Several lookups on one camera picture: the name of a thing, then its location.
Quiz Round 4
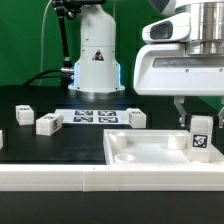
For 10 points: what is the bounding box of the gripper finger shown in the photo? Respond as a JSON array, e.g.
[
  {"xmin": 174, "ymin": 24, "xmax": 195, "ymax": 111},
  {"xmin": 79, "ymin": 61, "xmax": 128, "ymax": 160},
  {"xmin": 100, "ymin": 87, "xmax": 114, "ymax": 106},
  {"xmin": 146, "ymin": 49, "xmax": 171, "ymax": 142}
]
[{"xmin": 218, "ymin": 97, "xmax": 224, "ymax": 128}]

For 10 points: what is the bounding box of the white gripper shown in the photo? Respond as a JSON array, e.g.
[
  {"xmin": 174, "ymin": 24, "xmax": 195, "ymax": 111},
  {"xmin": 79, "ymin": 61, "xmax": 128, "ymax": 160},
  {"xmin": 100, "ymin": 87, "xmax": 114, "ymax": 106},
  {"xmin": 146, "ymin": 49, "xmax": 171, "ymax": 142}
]
[{"xmin": 133, "ymin": 43, "xmax": 224, "ymax": 127}]

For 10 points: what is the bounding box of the white square table top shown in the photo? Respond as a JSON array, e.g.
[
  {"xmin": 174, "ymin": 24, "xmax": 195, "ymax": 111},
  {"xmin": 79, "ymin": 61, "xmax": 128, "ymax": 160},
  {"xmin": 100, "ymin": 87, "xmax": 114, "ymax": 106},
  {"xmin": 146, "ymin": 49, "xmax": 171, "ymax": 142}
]
[{"xmin": 103, "ymin": 129, "xmax": 224, "ymax": 165}]

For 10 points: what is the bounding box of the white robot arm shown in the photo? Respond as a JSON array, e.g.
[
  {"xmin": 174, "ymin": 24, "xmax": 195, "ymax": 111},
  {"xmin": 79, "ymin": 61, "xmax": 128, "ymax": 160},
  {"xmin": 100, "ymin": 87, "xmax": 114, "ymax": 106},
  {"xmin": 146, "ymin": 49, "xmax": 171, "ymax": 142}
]
[{"xmin": 70, "ymin": 0, "xmax": 224, "ymax": 118}]

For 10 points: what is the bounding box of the white tag sheet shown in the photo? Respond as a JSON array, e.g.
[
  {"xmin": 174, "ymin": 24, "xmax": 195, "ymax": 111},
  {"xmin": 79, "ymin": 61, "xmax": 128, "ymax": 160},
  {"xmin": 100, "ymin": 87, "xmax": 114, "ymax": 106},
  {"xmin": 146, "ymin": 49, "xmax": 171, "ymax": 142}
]
[{"xmin": 55, "ymin": 109, "xmax": 129, "ymax": 125}]

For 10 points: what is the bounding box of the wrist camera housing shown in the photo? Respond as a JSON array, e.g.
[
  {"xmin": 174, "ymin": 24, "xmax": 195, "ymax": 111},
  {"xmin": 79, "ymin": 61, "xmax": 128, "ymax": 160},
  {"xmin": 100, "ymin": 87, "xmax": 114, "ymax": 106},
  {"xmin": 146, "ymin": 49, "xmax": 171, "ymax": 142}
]
[{"xmin": 142, "ymin": 13, "xmax": 191, "ymax": 44}]

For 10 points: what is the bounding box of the white front fence wall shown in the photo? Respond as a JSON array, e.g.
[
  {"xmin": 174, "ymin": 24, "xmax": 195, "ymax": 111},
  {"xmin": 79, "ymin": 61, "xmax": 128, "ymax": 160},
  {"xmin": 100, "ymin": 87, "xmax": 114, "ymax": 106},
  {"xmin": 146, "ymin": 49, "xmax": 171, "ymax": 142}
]
[{"xmin": 0, "ymin": 163, "xmax": 224, "ymax": 192}]

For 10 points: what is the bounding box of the black cable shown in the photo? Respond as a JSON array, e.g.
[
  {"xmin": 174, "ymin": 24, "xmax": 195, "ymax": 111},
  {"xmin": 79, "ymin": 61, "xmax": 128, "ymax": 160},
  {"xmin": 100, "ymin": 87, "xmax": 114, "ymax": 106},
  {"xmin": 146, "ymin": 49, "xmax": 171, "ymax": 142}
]
[{"xmin": 23, "ymin": 68, "xmax": 75, "ymax": 88}]

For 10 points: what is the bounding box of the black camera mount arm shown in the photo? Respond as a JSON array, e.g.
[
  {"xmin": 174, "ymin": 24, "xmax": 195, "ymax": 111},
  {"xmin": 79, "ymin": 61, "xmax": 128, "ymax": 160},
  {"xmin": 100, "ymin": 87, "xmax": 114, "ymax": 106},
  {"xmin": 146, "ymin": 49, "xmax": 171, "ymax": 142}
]
[{"xmin": 52, "ymin": 0, "xmax": 107, "ymax": 67}]

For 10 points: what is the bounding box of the white cable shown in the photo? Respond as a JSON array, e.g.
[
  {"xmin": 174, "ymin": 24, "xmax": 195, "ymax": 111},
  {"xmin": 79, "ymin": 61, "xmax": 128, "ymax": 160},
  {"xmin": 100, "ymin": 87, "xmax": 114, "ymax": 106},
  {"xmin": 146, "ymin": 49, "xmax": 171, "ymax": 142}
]
[{"xmin": 39, "ymin": 0, "xmax": 54, "ymax": 87}]

